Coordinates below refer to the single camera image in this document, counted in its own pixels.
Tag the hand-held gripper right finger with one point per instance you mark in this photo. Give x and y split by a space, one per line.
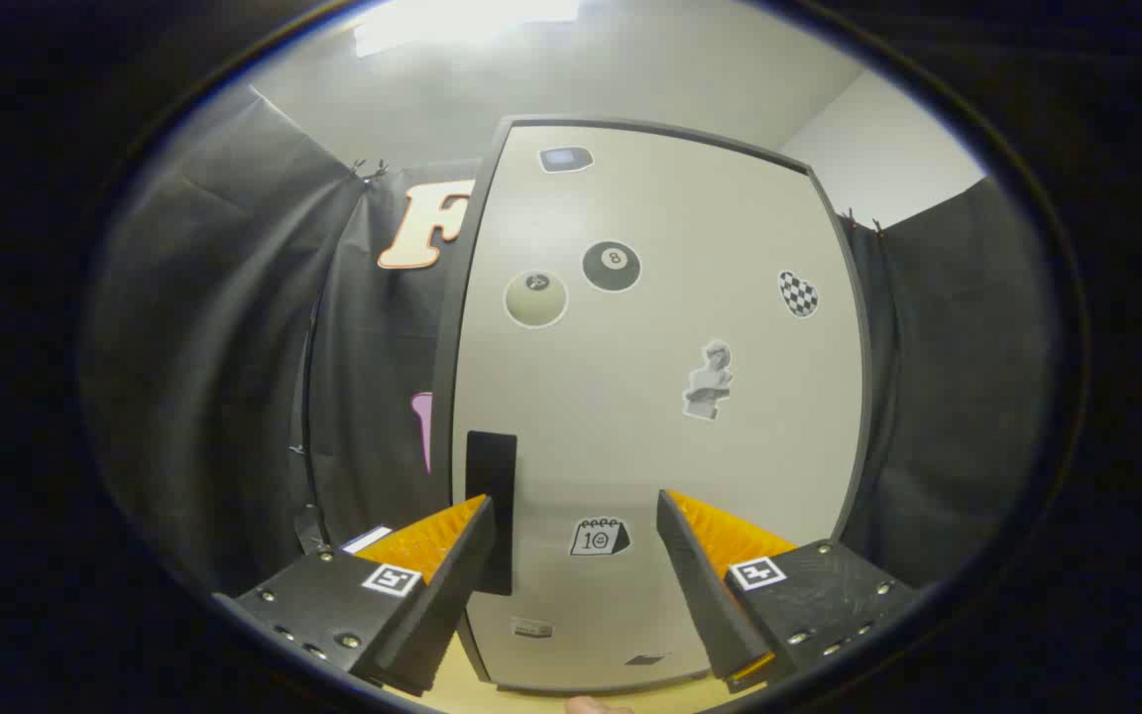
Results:
705 595

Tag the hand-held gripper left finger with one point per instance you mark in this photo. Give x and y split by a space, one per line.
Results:
447 605

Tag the white spine book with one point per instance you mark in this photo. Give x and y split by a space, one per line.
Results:
368 539

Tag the black backdrop cloth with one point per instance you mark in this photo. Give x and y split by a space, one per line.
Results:
234 347

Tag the grey cabinet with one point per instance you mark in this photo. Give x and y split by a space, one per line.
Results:
450 327

